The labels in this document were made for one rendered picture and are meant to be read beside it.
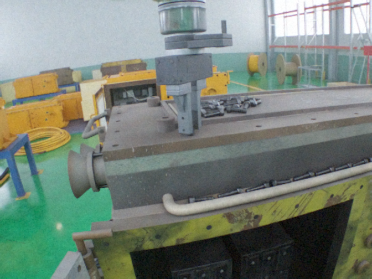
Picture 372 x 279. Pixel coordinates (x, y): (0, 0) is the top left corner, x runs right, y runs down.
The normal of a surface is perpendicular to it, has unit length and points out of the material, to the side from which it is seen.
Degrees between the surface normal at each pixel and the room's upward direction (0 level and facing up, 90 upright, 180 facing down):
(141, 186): 90
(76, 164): 50
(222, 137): 90
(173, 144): 90
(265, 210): 90
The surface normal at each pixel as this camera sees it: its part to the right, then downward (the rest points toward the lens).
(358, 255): 0.21, 0.30
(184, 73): 0.84, 0.12
